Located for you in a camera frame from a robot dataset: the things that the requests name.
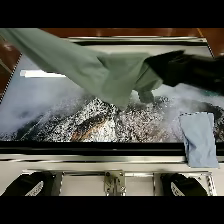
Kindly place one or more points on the light blue garment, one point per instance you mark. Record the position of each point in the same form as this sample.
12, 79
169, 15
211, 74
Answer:
199, 140

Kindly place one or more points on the silver frame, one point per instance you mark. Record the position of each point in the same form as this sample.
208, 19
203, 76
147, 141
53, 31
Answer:
100, 159

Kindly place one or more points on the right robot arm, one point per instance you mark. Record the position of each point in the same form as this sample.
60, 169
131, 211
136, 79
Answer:
193, 70

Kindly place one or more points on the grey-green shirt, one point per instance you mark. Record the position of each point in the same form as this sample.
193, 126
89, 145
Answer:
111, 76

